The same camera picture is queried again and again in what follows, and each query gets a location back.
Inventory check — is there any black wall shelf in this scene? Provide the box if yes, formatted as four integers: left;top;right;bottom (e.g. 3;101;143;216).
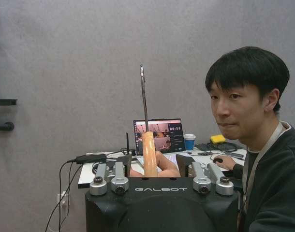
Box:
0;98;18;106

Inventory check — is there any black antenna on stand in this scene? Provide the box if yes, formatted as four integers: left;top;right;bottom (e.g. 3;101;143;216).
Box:
124;131;136;157

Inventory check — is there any open laptop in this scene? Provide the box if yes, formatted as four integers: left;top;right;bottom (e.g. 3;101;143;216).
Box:
133;118;187;167

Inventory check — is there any black keyboard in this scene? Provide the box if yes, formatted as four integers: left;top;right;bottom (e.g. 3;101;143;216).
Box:
194;142;238;153

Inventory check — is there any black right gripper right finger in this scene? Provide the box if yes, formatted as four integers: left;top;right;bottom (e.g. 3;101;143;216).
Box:
176;154;235;196

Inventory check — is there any blue paper cup white lid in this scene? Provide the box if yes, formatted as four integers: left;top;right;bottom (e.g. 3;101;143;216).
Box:
183;133;196;152

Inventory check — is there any black power adapter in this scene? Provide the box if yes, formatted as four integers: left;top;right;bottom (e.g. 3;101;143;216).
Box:
75;154;107;165

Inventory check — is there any beige lanyard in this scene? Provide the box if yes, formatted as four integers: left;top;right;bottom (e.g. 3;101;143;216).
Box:
241;120;290;215

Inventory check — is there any person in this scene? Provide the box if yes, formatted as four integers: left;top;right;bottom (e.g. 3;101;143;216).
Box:
205;45;295;232

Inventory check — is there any wooden hanger with metal hook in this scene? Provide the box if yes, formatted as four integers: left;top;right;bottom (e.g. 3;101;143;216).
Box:
139;64;159;178

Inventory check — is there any black round rod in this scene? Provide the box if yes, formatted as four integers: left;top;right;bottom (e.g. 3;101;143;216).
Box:
0;121;15;131

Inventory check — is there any white desk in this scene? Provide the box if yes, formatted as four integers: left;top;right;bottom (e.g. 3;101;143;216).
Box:
77;146;248;190

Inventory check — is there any white wall socket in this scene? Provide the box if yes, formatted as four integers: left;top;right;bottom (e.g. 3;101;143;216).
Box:
57;190;71;206

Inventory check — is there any yellow sponge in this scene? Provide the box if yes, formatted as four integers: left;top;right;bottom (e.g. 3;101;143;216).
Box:
210;134;226;144

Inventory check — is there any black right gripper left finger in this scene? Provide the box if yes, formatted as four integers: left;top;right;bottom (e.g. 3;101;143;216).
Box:
89;154;133;196

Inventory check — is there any black power cable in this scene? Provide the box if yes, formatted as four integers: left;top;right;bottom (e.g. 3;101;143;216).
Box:
44;159;78;232

